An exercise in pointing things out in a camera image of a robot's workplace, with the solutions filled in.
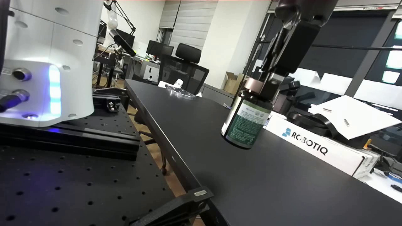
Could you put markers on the black bracket with label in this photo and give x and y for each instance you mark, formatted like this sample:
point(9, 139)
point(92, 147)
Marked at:
point(180, 209)

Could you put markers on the white Robotiq cardboard box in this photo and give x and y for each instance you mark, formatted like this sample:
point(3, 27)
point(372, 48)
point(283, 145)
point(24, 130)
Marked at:
point(318, 149)

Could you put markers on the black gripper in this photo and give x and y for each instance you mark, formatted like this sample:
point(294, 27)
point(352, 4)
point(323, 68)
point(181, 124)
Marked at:
point(295, 48)

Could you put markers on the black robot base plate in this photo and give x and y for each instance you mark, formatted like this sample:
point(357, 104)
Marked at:
point(83, 136)

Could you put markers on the black fabric bag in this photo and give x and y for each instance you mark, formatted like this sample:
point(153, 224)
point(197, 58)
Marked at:
point(312, 121)

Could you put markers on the brown cardboard box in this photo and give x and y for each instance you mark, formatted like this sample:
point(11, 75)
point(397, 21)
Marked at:
point(231, 83)

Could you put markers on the black perforated breadboard table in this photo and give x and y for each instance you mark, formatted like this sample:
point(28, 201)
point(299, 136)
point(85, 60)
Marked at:
point(63, 189)

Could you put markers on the white drawer cabinet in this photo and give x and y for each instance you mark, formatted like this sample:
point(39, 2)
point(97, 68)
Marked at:
point(151, 72)

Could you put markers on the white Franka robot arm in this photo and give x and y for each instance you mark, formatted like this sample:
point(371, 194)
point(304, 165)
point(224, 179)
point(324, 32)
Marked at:
point(42, 51)

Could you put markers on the black computer monitor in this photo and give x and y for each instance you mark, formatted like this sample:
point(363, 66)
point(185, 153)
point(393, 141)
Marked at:
point(158, 50)

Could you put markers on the dark bottle with green label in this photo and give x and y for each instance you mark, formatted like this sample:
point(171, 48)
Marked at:
point(245, 124)

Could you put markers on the black office chair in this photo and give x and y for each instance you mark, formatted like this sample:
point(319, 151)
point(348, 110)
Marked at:
point(186, 70)

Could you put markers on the clear crinkled plastic bag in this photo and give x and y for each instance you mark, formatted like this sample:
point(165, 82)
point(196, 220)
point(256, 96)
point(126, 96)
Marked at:
point(177, 91)

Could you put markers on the small black box device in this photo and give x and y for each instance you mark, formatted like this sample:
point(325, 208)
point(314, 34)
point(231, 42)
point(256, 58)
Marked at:
point(109, 104)

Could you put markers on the white window blind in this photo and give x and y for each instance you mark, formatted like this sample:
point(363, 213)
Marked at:
point(192, 26)

